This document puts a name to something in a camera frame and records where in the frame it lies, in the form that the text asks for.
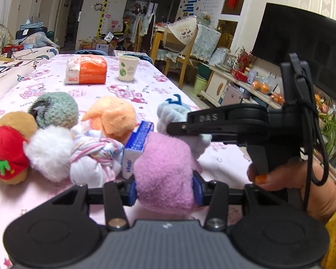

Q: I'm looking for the pink fuzzy sock ball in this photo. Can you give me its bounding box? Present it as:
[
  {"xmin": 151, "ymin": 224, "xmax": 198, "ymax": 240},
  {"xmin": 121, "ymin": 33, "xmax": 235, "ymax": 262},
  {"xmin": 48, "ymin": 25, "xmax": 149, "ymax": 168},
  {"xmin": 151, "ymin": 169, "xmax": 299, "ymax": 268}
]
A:
[{"xmin": 133, "ymin": 132, "xmax": 203, "ymax": 215}]

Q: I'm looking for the blue white tissue pack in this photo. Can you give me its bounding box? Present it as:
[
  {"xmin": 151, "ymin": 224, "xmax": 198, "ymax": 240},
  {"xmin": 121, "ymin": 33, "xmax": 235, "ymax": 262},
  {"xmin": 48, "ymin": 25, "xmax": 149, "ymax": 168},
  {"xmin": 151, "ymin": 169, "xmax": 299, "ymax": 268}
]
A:
[{"xmin": 122, "ymin": 121, "xmax": 154, "ymax": 179}]

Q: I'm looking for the white pink knotted cloth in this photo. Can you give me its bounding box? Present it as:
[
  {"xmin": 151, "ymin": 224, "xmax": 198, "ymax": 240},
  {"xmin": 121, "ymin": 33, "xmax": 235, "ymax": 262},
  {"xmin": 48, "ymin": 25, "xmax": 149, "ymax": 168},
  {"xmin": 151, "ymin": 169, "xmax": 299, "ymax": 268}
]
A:
[{"xmin": 70, "ymin": 130, "xmax": 124, "ymax": 188}]

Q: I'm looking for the orange fleece sock ball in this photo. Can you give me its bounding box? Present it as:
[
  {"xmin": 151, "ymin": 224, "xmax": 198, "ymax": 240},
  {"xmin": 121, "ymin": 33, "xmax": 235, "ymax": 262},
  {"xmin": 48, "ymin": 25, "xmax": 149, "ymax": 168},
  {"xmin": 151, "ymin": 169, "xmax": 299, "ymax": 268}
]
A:
[{"xmin": 82, "ymin": 97, "xmax": 136, "ymax": 143}]

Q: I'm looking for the light blue fuzzy sock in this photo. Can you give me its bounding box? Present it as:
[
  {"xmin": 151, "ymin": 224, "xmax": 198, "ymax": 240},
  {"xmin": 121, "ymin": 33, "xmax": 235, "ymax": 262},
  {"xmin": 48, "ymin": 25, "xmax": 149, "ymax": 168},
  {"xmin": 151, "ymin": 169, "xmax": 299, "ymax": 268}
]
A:
[{"xmin": 156, "ymin": 94, "xmax": 213, "ymax": 161}]

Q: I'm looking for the white fluffy pompom ball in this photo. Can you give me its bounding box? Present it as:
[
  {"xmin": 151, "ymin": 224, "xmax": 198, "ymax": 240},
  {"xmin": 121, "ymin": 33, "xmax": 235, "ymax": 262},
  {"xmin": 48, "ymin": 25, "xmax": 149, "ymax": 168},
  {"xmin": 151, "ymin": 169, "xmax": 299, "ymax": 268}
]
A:
[{"xmin": 23, "ymin": 125, "xmax": 74, "ymax": 183}]

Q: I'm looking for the green knit hat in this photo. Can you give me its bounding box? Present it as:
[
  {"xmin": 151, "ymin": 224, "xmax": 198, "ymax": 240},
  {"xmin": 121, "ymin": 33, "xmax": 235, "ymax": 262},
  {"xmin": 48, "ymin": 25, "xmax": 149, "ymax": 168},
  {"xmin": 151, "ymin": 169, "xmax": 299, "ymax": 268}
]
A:
[{"xmin": 28, "ymin": 92, "xmax": 79, "ymax": 129}]

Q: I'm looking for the brown red strawberry plush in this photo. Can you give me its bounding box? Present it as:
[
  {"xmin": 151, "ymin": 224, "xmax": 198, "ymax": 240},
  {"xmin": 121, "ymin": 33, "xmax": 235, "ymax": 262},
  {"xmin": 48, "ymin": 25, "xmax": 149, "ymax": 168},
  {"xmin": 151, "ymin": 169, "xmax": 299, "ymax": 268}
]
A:
[{"xmin": 0, "ymin": 111, "xmax": 38, "ymax": 185}]

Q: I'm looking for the person right hand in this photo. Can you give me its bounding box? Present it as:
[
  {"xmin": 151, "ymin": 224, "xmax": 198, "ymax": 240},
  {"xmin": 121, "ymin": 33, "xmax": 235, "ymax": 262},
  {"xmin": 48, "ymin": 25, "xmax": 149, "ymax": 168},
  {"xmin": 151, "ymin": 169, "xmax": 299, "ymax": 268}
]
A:
[{"xmin": 247, "ymin": 162, "xmax": 336, "ymax": 222}]

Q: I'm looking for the cream tv cabinet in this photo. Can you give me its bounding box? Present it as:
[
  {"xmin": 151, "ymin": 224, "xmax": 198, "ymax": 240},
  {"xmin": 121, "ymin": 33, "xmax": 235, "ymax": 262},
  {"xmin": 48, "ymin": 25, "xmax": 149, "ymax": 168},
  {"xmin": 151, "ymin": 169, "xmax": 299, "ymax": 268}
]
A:
[{"xmin": 200, "ymin": 66, "xmax": 282, "ymax": 109}]

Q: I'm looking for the green waste bin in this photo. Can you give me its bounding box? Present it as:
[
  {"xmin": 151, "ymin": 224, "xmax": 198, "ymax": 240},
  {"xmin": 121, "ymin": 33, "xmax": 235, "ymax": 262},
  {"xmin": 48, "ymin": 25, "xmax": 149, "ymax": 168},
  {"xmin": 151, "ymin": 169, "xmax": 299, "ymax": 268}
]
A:
[{"xmin": 193, "ymin": 75, "xmax": 207, "ymax": 96}]

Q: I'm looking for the black television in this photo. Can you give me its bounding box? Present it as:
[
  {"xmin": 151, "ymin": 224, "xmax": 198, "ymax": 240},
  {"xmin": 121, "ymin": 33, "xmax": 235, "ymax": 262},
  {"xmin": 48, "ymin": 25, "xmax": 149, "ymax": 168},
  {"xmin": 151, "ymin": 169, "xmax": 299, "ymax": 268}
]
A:
[{"xmin": 252, "ymin": 3, "xmax": 336, "ymax": 99}]

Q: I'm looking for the pink cartoon tablecloth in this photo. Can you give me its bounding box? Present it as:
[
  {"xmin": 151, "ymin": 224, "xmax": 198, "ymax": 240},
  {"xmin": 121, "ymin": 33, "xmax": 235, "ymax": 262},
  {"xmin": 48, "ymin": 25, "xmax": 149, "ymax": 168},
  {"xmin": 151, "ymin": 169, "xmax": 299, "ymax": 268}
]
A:
[{"xmin": 0, "ymin": 55, "xmax": 249, "ymax": 268}]

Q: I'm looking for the white paper cup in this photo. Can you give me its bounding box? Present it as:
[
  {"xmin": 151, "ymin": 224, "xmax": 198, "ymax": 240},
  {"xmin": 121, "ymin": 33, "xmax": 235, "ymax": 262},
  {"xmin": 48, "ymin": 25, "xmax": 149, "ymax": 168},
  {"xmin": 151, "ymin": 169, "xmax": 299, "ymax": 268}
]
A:
[{"xmin": 118, "ymin": 55, "xmax": 140, "ymax": 82}]

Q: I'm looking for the orange tissue package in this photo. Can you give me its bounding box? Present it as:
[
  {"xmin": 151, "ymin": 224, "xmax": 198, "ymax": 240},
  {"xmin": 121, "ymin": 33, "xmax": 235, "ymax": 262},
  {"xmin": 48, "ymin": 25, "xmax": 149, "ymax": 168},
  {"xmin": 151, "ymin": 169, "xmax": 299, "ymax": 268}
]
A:
[{"xmin": 65, "ymin": 55, "xmax": 107, "ymax": 85}]

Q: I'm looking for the wooden chair with covers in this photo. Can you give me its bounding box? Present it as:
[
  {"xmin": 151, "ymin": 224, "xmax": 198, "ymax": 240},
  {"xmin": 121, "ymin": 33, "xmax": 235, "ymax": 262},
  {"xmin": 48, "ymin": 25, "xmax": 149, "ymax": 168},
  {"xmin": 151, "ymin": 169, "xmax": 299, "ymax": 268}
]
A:
[{"xmin": 150, "ymin": 15, "xmax": 221, "ymax": 89}]

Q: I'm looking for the cartoon sofa cover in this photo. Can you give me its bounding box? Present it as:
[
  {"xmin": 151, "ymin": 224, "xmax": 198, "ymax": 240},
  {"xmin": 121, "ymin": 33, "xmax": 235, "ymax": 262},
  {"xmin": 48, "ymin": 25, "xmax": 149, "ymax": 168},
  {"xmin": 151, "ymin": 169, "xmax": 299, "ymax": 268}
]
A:
[{"xmin": 0, "ymin": 46, "xmax": 59, "ymax": 99}]

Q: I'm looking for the giraffe height wall sticker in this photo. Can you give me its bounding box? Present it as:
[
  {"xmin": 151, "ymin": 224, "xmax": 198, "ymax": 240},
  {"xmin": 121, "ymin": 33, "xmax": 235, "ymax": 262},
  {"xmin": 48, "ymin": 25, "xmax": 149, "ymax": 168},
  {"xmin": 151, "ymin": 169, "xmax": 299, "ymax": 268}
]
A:
[{"xmin": 96, "ymin": 0, "xmax": 110, "ymax": 38}]

